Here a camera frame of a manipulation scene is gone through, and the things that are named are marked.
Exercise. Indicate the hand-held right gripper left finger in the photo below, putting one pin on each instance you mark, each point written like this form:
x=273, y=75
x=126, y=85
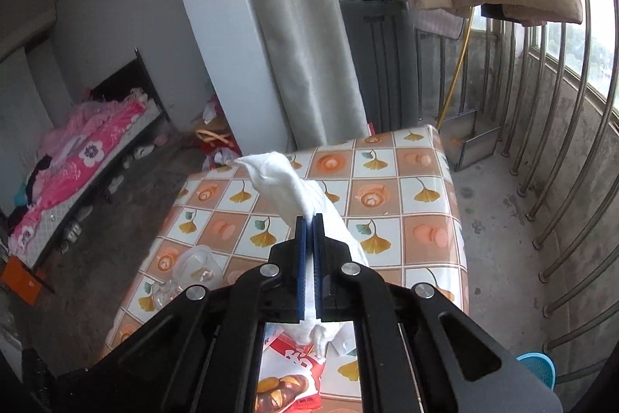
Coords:
x=302, y=268

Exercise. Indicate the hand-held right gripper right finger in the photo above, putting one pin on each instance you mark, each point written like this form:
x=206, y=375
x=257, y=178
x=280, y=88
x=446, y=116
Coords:
x=317, y=268

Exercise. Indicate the white tissue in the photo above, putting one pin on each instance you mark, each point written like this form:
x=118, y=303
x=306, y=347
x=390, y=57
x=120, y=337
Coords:
x=285, y=185

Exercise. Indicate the clear bottle with blue label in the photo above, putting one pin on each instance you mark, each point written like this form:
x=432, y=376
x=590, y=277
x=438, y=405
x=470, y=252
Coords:
x=196, y=265

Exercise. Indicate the red snack packet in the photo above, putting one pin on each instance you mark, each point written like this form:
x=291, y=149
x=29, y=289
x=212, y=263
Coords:
x=295, y=389

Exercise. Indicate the table with patterned tablecloth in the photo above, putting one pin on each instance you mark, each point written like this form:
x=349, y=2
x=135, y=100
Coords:
x=387, y=210

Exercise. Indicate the white and pink bag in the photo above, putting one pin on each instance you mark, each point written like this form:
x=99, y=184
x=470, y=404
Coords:
x=213, y=109

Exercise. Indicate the white shoes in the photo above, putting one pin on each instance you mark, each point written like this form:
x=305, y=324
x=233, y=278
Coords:
x=143, y=152

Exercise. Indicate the metal dustpan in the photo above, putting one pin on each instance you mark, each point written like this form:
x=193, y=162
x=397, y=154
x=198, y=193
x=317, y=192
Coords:
x=471, y=142

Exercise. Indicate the dark grey panel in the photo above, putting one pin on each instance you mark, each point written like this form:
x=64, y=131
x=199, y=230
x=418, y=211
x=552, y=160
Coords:
x=377, y=69

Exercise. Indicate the grey curtain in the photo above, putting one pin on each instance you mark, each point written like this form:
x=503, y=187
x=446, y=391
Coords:
x=290, y=31

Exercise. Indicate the blue plastic basket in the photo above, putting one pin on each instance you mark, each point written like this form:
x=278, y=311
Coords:
x=539, y=369

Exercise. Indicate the pink floral blanket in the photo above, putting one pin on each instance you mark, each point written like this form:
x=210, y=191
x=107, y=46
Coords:
x=82, y=156

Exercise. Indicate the pink checked cloth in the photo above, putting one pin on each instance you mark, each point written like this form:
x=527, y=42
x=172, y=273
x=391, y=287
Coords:
x=437, y=23

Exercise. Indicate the orange box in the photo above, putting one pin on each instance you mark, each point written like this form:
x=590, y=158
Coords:
x=22, y=280

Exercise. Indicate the bed with black frame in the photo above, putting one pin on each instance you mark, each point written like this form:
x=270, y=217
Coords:
x=140, y=89

